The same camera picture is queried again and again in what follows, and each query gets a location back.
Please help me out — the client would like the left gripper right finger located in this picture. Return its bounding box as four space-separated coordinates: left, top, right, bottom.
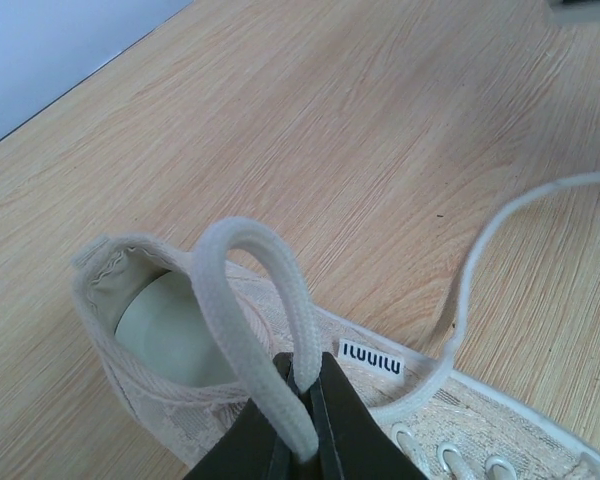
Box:
299 352 425 480

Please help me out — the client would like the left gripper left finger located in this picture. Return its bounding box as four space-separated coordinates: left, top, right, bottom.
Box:
182 352 301 480

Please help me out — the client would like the white lace sneaker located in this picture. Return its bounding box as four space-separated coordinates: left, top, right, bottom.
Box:
73 172 600 479

